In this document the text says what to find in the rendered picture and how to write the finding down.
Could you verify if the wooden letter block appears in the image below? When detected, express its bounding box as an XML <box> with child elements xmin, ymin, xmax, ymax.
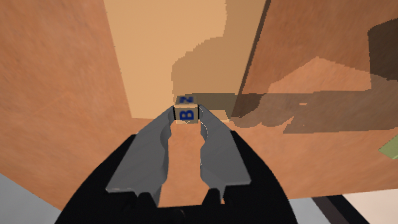
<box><xmin>174</xmin><ymin>95</ymin><xmax>198</xmax><ymax>124</ymax></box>

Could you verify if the tan flat mat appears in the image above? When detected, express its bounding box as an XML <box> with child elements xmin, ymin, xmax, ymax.
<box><xmin>104</xmin><ymin>0</ymin><xmax>266</xmax><ymax>122</ymax></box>

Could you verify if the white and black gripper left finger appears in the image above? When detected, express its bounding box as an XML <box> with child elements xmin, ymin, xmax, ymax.
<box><xmin>54</xmin><ymin>105</ymin><xmax>176</xmax><ymax>224</ymax></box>

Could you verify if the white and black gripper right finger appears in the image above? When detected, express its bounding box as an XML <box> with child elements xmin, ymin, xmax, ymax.
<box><xmin>198</xmin><ymin>104</ymin><xmax>298</xmax><ymax>224</ymax></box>

